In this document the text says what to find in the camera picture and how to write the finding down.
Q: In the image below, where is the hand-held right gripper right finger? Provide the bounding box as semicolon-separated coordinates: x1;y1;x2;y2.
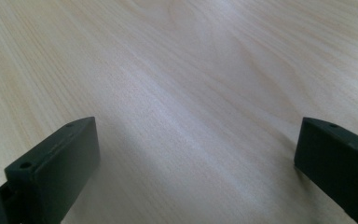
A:
294;117;358;224

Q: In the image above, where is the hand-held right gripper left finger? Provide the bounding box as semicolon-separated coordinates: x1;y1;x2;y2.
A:
4;117;102;224

